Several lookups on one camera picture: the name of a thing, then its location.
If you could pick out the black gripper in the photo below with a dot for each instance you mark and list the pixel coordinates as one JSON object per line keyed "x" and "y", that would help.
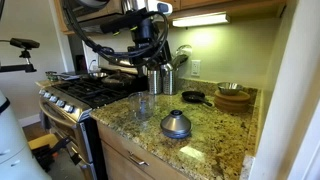
{"x": 145, "y": 33}

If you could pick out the grey conical mincer lid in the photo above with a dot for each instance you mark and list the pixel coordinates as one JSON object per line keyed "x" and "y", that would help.
{"x": 175, "y": 125}

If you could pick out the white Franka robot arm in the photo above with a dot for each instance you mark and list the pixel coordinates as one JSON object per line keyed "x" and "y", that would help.
{"x": 160, "y": 6}

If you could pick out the clear mincer bowl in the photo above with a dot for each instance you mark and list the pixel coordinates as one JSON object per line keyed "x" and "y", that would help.
{"x": 141, "y": 106}

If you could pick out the steel utensil canister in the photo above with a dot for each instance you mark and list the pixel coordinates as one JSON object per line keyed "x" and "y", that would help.
{"x": 154, "y": 81}
{"x": 169, "y": 81}

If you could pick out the steel ladle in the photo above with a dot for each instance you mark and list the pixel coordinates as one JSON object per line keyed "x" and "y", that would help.
{"x": 184, "y": 50}

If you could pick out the dark lidded pan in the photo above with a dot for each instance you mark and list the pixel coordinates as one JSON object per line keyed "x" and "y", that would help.
{"x": 117, "y": 80}

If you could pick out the small steel pan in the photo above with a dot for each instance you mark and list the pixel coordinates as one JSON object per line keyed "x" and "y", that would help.
{"x": 97, "y": 75}

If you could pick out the small black skillet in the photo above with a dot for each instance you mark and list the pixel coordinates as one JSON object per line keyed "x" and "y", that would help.
{"x": 193, "y": 96}

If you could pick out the under-cabinet light strip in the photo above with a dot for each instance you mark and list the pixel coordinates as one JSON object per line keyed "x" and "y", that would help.
{"x": 201, "y": 20}

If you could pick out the steel range hood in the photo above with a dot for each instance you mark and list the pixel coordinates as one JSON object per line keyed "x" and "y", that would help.
{"x": 90, "y": 18}

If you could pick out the wooden upper cabinet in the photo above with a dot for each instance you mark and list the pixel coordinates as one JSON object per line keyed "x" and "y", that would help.
{"x": 200, "y": 4}

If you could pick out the wooden cabinet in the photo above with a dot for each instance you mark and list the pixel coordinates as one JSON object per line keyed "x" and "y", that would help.
{"x": 200, "y": 4}
{"x": 123, "y": 160}

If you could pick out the stainless gas stove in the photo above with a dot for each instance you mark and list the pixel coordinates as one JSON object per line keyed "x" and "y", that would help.
{"x": 80, "y": 91}

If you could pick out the small steel bowl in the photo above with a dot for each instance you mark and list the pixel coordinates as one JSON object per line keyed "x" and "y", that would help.
{"x": 230, "y": 88}

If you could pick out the small glass jar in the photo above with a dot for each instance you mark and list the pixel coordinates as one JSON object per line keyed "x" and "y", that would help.
{"x": 51, "y": 76}

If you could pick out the wooden lower cabinet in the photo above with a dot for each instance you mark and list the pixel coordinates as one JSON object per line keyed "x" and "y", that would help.
{"x": 123, "y": 160}

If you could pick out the black floor clamp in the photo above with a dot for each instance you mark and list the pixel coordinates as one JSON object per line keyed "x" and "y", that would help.
{"x": 56, "y": 148}

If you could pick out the yellow floor object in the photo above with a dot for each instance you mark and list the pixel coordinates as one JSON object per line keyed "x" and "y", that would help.
{"x": 41, "y": 141}

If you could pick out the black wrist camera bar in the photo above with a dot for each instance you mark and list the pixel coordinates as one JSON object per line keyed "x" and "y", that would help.
{"x": 121, "y": 21}

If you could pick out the white wall outlet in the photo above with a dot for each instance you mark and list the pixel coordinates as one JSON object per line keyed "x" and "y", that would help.
{"x": 195, "y": 67}

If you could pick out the black camera on mount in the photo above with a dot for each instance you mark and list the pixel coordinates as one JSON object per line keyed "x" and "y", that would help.
{"x": 24, "y": 43}

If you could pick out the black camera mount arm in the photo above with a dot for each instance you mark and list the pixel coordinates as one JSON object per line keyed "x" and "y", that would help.
{"x": 20, "y": 67}

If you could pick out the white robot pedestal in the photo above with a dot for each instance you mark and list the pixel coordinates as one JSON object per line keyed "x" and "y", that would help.
{"x": 13, "y": 146}

